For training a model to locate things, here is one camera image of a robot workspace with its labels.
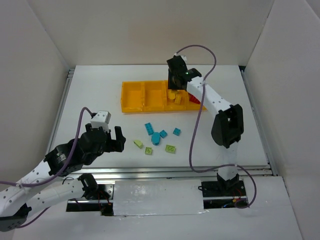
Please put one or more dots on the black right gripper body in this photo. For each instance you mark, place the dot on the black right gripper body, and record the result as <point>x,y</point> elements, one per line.
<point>175,83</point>

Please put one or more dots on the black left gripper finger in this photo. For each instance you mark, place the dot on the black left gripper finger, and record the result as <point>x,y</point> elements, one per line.
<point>90,128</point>
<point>118,144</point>

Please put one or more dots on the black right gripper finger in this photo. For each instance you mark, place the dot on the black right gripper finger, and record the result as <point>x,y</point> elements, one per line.
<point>171,85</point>
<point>182,85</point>

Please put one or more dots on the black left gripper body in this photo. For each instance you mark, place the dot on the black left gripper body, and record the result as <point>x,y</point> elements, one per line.
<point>110,141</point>

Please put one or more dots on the yellow oval lego brick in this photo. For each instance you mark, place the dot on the yellow oval lego brick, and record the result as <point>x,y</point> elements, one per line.
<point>171,95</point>

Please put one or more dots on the red curved lego brick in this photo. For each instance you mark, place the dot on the red curved lego brick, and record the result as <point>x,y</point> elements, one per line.
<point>193,99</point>

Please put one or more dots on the light green sloped lego brick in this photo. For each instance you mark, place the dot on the light green sloped lego brick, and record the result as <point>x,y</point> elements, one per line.
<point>138,143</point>

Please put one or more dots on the light green rectangular lego brick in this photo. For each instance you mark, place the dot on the light green rectangular lego brick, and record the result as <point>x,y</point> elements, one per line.
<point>170,149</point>

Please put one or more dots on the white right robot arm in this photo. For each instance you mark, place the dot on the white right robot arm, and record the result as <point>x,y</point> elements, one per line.
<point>228,122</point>

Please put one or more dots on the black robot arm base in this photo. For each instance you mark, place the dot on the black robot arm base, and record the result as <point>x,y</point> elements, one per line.
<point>100,196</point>

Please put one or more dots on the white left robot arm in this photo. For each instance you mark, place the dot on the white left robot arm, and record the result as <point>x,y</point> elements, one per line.
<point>31,195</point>

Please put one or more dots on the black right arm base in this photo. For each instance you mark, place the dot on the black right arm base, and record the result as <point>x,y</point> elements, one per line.
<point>216,197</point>

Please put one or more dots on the yellow four-compartment bin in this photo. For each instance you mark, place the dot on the yellow four-compartment bin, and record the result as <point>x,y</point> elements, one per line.
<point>152,97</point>

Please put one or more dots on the light green square lego brick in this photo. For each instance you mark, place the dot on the light green square lego brick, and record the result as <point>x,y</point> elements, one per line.
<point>148,151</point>

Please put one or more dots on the long teal lego brick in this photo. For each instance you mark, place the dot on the long teal lego brick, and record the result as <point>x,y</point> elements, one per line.
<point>149,128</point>

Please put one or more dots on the teal oval lego brick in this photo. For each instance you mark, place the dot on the teal oval lego brick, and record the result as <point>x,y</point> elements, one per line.
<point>156,138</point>

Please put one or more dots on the teal square lego brick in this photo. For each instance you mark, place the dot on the teal square lego brick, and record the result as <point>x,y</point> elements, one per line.
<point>176,131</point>
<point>163,133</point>

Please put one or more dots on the white foil covered panel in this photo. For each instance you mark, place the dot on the white foil covered panel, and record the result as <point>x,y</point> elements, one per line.
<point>157,198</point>

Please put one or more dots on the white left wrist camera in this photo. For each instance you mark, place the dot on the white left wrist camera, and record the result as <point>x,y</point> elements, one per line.
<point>101,119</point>

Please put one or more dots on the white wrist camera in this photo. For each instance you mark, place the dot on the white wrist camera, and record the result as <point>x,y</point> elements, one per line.
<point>101,119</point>
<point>184,57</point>

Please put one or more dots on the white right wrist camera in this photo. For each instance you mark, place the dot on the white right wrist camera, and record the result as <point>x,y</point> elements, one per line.
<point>184,57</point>

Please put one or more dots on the aluminium table edge rail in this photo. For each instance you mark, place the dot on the aluminium table edge rail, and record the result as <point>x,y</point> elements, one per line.
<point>155,173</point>

